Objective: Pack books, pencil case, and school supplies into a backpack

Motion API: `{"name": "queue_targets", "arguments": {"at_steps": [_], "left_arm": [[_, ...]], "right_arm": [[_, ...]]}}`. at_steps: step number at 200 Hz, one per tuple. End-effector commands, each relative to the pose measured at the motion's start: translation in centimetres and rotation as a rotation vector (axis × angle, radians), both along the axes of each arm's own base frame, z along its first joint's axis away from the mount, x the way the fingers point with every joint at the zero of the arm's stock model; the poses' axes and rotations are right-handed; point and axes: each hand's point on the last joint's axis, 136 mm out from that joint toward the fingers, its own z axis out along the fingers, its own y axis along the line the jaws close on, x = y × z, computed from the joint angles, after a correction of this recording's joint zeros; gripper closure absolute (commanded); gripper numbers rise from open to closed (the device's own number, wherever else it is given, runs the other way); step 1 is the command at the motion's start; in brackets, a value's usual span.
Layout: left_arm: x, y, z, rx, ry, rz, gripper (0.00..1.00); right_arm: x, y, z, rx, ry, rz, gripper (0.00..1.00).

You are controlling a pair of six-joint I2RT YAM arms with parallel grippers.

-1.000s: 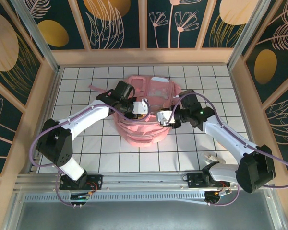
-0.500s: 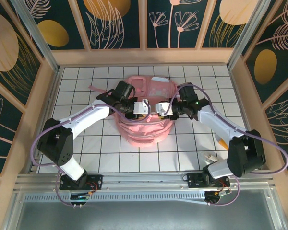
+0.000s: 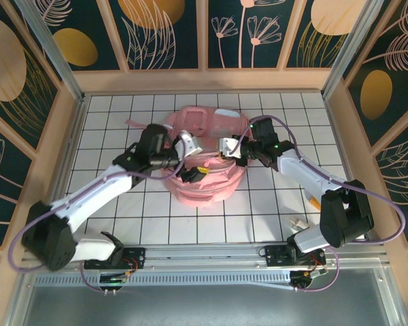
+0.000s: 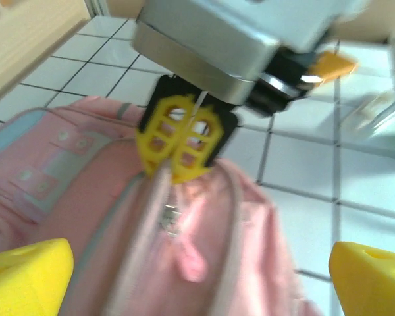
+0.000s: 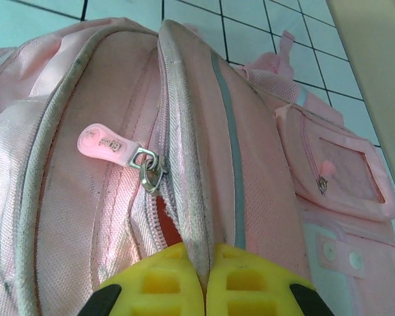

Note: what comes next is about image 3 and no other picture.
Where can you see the pink backpack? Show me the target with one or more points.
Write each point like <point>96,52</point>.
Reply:
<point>211,190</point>

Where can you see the orange notebook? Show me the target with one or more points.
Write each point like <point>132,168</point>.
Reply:
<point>314,202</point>

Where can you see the small white glue tube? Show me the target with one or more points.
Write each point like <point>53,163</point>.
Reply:
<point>297,223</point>

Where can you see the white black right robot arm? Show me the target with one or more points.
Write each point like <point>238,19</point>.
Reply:
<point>302,173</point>

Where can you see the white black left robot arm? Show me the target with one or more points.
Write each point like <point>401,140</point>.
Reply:
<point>98,193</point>

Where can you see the aluminium mounting rail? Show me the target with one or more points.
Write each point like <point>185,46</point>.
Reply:
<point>207,254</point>

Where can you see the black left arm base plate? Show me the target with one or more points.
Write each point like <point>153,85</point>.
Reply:
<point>136,258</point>

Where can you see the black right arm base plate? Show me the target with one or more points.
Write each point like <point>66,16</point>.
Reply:
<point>275,258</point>

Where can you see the aluminium frame post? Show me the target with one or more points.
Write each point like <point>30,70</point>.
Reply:
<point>58,57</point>
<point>348,51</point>

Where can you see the grey metal base plate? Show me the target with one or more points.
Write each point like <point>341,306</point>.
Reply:
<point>204,305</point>

